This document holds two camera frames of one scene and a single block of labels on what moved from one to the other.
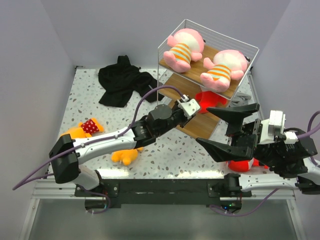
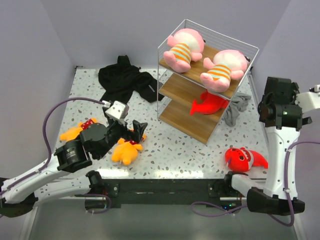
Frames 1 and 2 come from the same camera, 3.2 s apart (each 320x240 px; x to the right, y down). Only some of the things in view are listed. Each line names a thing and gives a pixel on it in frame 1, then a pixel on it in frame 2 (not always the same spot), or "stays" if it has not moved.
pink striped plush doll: [227, 65] stays
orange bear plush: [125, 155] stays
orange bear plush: [85, 129] stays
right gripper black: [242, 148] -> [294, 90]
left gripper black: [176, 107] -> [136, 135]
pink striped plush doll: [186, 45] stays
